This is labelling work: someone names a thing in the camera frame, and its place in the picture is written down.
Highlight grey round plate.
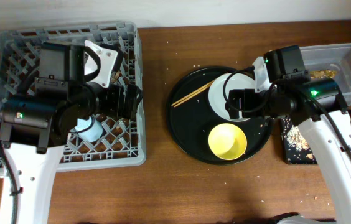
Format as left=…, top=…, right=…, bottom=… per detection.
left=208, top=73, right=255, bottom=122

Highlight light blue cup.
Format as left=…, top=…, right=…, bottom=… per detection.
left=72, top=116, right=103, bottom=142

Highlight yellow bowl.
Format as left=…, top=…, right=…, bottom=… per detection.
left=208, top=123, right=248, bottom=161

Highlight food scraps with rice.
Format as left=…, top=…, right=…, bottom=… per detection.
left=281, top=118, right=317, bottom=165

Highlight gold snack wrapper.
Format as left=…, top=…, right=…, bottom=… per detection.
left=309, top=70, right=338, bottom=79

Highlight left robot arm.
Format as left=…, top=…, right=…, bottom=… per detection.
left=0, top=41, right=143, bottom=223

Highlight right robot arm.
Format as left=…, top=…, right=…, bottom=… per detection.
left=222, top=45, right=351, bottom=223

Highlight clear plastic waste bin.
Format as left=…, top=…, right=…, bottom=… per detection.
left=300, top=43, right=351, bottom=106

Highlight grey plastic dishwasher rack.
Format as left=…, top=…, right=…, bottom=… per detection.
left=0, top=22, right=146, bottom=178

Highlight round black serving tray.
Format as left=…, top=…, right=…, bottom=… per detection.
left=166, top=66, right=274, bottom=165

